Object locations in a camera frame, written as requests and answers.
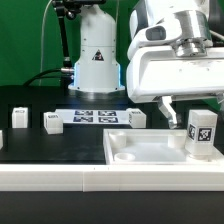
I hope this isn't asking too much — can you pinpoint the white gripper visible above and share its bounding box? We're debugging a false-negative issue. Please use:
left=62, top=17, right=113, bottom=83
left=126, top=46, right=224, bottom=129

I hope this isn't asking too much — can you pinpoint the white square tabletop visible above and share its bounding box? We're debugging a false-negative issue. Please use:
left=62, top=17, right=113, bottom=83
left=103, top=129, right=224, bottom=165

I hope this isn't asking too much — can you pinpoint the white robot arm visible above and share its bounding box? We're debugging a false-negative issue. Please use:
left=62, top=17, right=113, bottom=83
left=69, top=0, right=224, bottom=128

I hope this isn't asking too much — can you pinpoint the tag marker sheet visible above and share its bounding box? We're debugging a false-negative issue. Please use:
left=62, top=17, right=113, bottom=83
left=55, top=109, right=129, bottom=125

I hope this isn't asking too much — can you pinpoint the white U-shaped fence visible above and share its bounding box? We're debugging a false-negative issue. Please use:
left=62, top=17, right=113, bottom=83
left=0, top=162, right=224, bottom=192

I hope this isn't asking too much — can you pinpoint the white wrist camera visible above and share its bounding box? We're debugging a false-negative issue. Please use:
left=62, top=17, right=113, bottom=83
left=128, top=23, right=182, bottom=55

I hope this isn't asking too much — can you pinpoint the black cable bundle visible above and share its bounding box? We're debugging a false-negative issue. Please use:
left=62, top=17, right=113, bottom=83
left=22, top=67, right=75, bottom=87

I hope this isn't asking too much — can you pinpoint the black camera stand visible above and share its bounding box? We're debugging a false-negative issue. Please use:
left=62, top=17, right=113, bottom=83
left=51, top=0, right=107, bottom=88

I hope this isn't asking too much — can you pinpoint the grey thin cable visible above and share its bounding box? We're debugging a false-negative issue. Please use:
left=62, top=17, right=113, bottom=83
left=38, top=0, right=54, bottom=87

